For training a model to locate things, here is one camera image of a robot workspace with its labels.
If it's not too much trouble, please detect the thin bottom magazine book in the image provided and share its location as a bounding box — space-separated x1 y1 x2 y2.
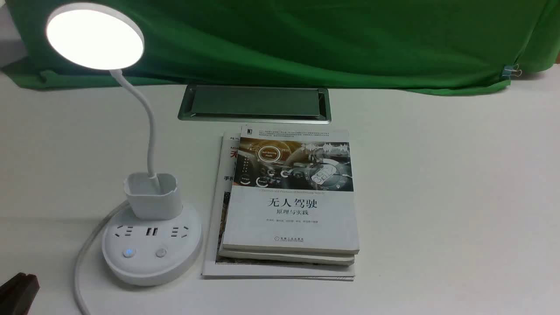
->
202 131 356 281

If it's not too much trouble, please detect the metal desk cable hatch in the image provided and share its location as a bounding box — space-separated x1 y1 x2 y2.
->
178 84 332 124

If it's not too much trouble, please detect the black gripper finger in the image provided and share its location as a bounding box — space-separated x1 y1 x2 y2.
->
0 273 40 315

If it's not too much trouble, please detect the white middle book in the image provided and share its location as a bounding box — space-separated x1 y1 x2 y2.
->
217 246 355 266

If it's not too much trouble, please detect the white desk lamp with sockets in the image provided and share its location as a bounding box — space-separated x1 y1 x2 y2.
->
45 2 203 289

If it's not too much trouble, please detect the white lamp power cable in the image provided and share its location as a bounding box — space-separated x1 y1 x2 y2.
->
73 200 131 315

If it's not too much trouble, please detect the white top book autonomous driving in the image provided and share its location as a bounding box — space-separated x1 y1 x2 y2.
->
222 125 360 255

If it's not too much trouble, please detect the green backdrop cloth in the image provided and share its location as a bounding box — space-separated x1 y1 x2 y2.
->
4 0 560 96

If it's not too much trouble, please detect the blue binder clip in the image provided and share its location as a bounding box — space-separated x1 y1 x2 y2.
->
500 63 523 80

